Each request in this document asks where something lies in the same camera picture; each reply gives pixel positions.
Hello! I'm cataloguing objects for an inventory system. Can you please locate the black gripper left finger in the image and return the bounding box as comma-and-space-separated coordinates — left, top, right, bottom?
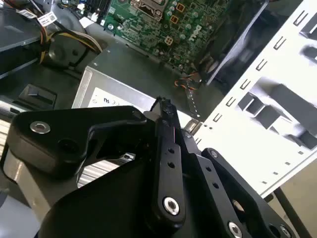
0, 96, 187, 233

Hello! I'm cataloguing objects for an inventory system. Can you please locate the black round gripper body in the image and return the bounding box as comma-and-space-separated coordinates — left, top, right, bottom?
37, 157, 225, 238

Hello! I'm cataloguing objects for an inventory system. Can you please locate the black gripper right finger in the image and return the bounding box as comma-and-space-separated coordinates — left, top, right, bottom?
162, 98, 310, 238

